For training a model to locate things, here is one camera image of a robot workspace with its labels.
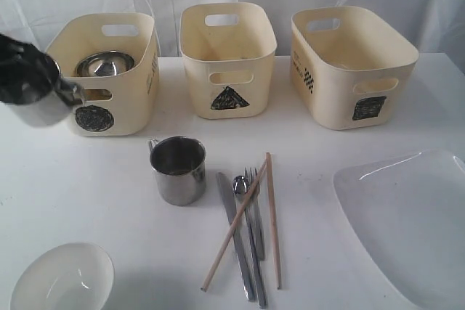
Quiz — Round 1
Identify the slanted wooden chopstick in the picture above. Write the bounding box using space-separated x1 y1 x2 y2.
201 160 267 293

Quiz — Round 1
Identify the steel spoon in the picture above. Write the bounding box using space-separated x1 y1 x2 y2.
232 175 268 309

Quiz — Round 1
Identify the steel mug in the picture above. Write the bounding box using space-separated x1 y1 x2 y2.
1 34 86 128
148 136 206 206

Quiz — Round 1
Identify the steel fork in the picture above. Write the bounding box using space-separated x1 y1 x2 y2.
251 184 265 261

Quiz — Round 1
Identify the steel bowl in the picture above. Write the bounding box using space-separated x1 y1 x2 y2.
75 50 135 77

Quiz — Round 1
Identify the white ceramic bowl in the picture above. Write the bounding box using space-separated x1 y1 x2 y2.
9 242 115 309

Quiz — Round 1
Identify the steel table knife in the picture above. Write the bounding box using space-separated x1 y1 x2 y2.
217 171 256 302

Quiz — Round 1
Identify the cream bin with triangle mark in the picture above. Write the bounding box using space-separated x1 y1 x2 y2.
179 2 278 120

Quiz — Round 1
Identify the cream bin with circle mark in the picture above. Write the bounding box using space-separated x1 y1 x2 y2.
46 12 159 136

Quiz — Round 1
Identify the cream bin with square mark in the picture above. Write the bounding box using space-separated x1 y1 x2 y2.
290 6 419 130

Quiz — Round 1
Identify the white square plate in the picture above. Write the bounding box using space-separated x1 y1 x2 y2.
333 150 464 309

